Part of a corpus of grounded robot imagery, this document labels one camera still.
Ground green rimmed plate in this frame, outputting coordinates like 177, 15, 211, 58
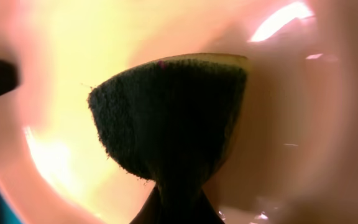
0, 0, 358, 223

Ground green yellow sponge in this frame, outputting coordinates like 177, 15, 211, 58
87, 52, 251, 224

